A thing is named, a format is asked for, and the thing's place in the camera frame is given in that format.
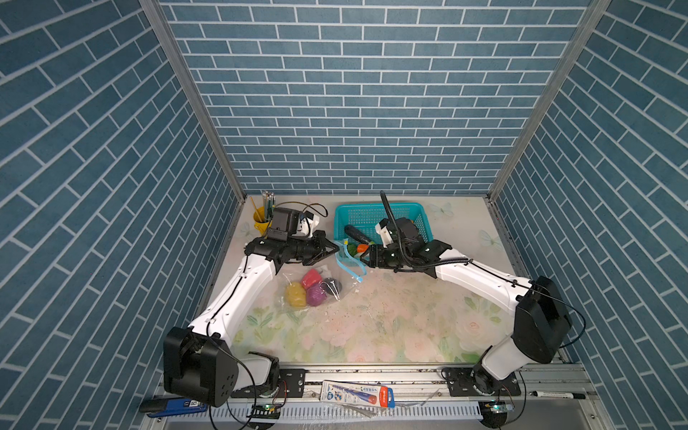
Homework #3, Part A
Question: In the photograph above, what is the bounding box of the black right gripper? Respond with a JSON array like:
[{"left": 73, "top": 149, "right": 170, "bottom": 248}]
[{"left": 357, "top": 242, "right": 411, "bottom": 269}]

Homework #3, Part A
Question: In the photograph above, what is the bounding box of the red toy pepper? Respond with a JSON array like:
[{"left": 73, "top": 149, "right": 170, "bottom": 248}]
[{"left": 300, "top": 269, "right": 323, "bottom": 290}]

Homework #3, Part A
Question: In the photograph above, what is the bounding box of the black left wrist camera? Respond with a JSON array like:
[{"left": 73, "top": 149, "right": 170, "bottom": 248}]
[{"left": 265, "top": 208, "right": 321, "bottom": 242}]

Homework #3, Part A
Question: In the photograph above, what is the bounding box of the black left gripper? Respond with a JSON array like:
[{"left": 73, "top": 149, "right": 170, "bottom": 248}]
[{"left": 285, "top": 229, "right": 340, "bottom": 264}]

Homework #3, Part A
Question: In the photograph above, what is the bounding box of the teal plastic basket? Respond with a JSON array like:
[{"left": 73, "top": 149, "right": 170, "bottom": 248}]
[{"left": 333, "top": 202, "right": 434, "bottom": 257}]

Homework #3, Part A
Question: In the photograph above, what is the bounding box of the blue box cutter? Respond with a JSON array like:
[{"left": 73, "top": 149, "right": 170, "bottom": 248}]
[{"left": 139, "top": 397, "right": 208, "bottom": 419}]

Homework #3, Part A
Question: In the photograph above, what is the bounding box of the clear zip top bag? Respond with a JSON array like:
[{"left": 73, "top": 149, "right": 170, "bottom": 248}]
[{"left": 276, "top": 239, "right": 367, "bottom": 312}]

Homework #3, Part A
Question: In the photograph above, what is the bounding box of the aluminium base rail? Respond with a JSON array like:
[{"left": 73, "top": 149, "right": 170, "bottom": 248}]
[{"left": 143, "top": 363, "right": 613, "bottom": 429}]

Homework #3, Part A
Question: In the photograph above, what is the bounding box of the dark toy avocado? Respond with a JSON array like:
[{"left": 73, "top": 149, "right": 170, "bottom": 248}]
[{"left": 320, "top": 278, "right": 342, "bottom": 299}]

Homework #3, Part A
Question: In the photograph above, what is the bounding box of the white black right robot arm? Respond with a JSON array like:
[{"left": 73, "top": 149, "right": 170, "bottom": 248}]
[{"left": 364, "top": 240, "right": 572, "bottom": 395}]

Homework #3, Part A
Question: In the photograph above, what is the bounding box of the black marker on rail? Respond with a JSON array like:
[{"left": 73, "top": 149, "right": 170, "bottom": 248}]
[{"left": 531, "top": 391, "right": 587, "bottom": 401}]

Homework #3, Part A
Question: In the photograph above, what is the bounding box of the yellow metal pen bucket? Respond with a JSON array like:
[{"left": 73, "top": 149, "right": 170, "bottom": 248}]
[{"left": 249, "top": 191, "right": 276, "bottom": 236}]

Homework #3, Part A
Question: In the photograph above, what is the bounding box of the black toy eggplant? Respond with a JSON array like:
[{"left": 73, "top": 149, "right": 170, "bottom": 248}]
[{"left": 344, "top": 225, "right": 374, "bottom": 245}]

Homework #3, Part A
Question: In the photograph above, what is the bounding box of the yellow toy potato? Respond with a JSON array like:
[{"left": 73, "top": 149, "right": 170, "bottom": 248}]
[{"left": 285, "top": 282, "right": 307, "bottom": 308}]

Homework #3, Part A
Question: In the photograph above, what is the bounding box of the purple toy onion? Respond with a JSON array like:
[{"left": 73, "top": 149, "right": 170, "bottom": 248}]
[{"left": 306, "top": 284, "right": 328, "bottom": 306}]

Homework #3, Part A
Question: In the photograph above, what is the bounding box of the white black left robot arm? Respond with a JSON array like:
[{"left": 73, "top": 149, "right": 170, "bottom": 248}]
[{"left": 163, "top": 230, "right": 340, "bottom": 408}]

